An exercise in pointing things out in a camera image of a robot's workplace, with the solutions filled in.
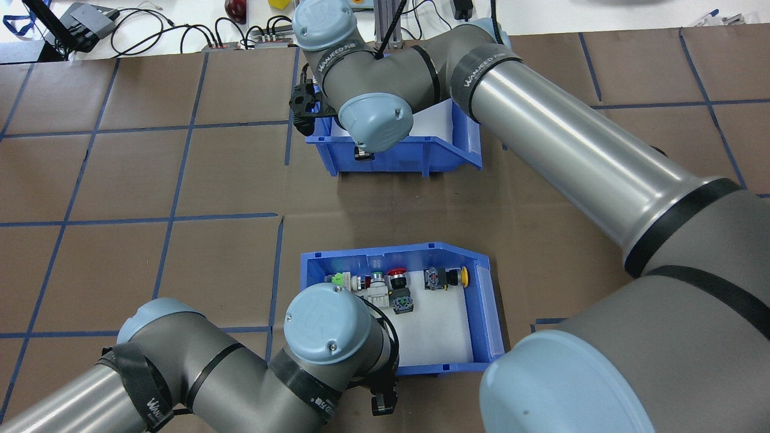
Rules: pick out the blue plastic storage bin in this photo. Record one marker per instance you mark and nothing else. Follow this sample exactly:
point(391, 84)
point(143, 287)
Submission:
point(421, 157)
point(421, 252)

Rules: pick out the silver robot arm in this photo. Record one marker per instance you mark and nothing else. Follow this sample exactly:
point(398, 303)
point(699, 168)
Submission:
point(240, 373)
point(571, 150)

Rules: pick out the red button black block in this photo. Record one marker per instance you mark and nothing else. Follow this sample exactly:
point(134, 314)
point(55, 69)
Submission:
point(402, 300)

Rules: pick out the silver bezel push button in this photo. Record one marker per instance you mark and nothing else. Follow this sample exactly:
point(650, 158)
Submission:
point(377, 278)

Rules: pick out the red mushroom push button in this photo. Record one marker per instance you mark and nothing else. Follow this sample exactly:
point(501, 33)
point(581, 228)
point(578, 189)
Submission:
point(397, 278)

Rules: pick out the yellow cube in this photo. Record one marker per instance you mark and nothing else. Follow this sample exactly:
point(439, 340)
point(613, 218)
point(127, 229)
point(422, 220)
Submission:
point(278, 3)

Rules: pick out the black power adapter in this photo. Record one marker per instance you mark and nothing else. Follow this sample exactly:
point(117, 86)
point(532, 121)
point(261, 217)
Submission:
point(463, 9)

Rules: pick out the dark red ball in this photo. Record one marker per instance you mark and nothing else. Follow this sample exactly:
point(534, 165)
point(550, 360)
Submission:
point(236, 9)

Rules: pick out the grey power brick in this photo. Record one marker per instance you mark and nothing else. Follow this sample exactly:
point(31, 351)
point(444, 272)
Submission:
point(90, 18)

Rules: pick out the black stand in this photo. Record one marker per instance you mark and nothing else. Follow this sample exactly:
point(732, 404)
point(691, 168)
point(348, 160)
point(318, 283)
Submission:
point(48, 27)

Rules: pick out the blue pen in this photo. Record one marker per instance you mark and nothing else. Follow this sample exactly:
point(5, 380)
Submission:
point(713, 12)

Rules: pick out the small metal clip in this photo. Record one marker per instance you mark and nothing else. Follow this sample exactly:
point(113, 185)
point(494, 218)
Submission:
point(731, 20)

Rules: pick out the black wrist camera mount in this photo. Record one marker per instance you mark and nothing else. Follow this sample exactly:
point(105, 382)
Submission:
point(304, 102)

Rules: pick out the white switch contact block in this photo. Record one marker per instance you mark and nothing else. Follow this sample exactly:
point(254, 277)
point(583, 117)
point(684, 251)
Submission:
point(378, 297)

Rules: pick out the green push button switch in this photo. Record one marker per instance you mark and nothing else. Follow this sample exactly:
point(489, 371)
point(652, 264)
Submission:
point(340, 279)

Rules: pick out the aluminium extrusion post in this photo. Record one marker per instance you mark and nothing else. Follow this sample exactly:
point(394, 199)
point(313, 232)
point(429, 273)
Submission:
point(379, 15)

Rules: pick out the yellow push button switch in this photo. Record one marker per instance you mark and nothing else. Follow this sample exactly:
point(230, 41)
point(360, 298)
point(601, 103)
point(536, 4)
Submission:
point(448, 278)

